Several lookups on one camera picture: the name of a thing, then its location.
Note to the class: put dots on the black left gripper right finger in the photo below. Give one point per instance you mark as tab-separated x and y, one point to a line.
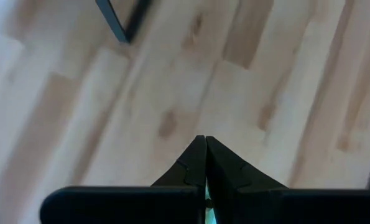
265	205

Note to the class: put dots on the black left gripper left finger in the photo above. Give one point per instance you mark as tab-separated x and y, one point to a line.
160	205

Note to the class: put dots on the black perforated metal stand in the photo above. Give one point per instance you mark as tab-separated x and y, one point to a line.
116	25

